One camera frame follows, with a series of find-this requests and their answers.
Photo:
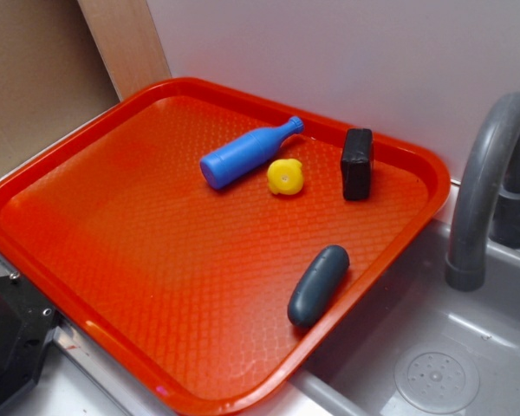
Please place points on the red plastic tray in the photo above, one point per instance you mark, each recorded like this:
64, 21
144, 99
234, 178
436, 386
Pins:
188, 287

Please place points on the black box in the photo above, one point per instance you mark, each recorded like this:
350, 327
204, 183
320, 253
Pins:
357, 159

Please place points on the dark grey toy cucumber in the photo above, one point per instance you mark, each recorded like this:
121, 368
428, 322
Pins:
317, 286

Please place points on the grey toy faucet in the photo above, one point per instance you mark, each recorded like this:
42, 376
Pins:
488, 201

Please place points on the grey toy sink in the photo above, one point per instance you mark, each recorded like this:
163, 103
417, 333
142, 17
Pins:
414, 346

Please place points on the light wooden board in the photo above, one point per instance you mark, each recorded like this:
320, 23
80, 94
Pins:
128, 42

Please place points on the yellow rubber duck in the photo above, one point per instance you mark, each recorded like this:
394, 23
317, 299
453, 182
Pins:
285, 177

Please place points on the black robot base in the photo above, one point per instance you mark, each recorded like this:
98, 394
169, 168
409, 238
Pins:
27, 324

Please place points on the blue toy bottle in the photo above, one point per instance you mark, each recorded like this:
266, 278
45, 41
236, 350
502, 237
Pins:
233, 160

